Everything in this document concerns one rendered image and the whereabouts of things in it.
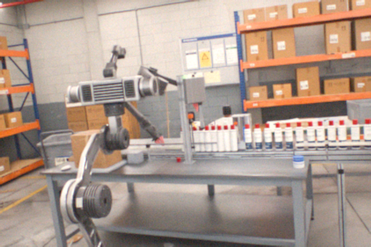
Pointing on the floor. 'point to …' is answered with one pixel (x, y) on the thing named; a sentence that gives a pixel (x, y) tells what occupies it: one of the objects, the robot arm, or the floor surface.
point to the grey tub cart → (56, 150)
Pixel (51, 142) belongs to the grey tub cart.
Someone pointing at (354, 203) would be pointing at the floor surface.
